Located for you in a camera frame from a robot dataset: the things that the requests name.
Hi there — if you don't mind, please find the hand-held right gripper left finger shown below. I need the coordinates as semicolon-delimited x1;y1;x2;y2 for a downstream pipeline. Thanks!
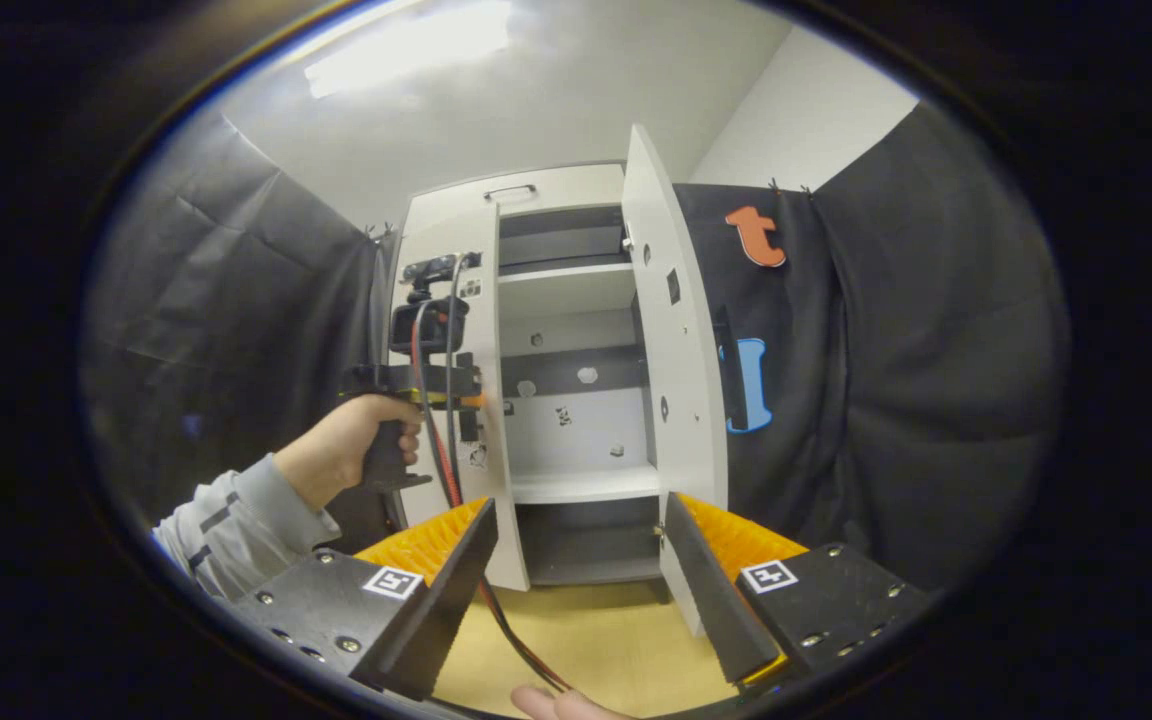
233;497;499;701

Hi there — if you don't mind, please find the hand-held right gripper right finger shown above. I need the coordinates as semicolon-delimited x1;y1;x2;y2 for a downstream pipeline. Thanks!
661;492;932;691

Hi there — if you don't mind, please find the beige cabinet door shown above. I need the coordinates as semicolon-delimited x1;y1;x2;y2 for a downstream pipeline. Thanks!
621;123;749;638
391;200;532;591

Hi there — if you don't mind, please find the beige double-door shoe cabinet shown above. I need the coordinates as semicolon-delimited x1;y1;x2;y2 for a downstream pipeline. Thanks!
388;163;727;591

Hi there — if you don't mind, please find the black backdrop cloth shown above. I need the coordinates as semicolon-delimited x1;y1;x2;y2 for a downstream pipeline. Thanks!
81;100;1072;591

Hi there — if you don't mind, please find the red black cable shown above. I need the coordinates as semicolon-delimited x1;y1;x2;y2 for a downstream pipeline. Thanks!
409;255;577;696

